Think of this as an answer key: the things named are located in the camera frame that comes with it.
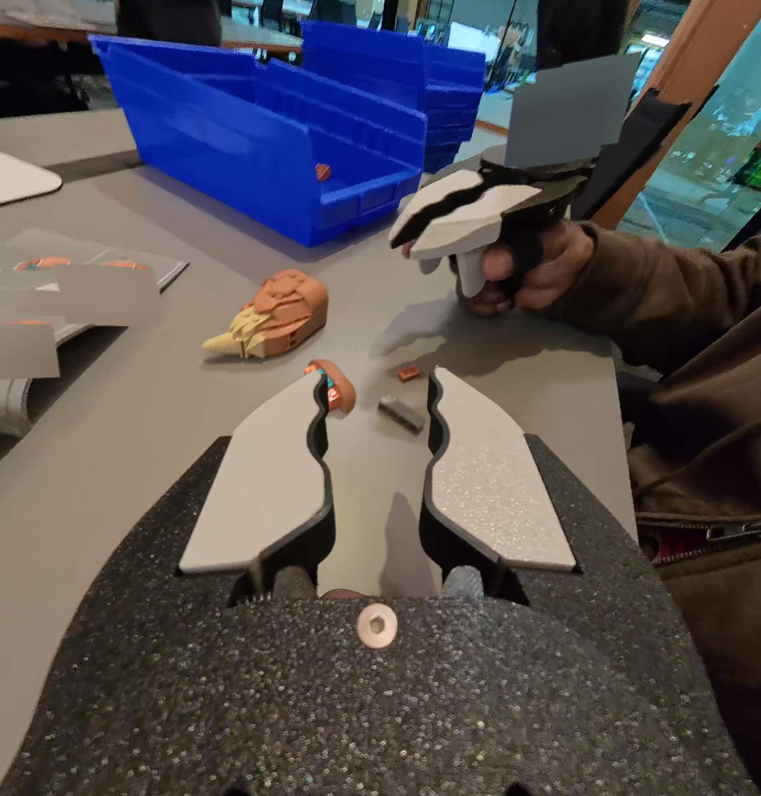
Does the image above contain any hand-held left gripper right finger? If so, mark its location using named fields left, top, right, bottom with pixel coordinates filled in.
left=419, top=366, right=577, bottom=573

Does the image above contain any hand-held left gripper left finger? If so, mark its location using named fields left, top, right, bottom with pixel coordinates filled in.
left=178, top=373, right=337, bottom=576

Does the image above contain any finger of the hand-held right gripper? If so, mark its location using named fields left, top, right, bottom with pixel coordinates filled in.
left=390, top=171, right=486, bottom=250
left=410, top=184, right=544, bottom=261

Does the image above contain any dark grey long brick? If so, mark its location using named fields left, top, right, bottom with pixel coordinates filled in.
left=378, top=396, right=427, bottom=434

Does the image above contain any small brown curved brick assembly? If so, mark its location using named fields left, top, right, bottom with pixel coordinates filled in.
left=305, top=359, right=359, bottom=416

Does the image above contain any person's right forearm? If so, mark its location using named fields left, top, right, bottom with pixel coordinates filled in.
left=564, top=224, right=761, bottom=381

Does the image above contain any grey desk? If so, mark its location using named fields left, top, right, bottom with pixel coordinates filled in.
left=0, top=109, right=640, bottom=796

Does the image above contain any person's right hand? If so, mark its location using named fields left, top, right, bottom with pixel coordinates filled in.
left=402, top=221, right=598, bottom=319

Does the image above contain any black mesh office chair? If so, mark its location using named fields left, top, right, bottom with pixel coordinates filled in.
left=579, top=87, right=693, bottom=222

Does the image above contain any blue storage bin stack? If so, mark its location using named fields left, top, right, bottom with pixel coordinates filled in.
left=301, top=20, right=486, bottom=175

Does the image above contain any brown brick model tan tip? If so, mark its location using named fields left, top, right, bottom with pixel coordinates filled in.
left=203, top=269, right=330, bottom=361

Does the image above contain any green lit display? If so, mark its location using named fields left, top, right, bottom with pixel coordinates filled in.
left=732, top=140, right=761, bottom=191

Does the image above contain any grey instruction booklet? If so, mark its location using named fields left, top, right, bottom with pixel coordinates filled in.
left=0, top=227, right=190, bottom=436

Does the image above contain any wooden book stand white base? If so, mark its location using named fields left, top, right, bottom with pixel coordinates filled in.
left=0, top=144, right=63, bottom=211

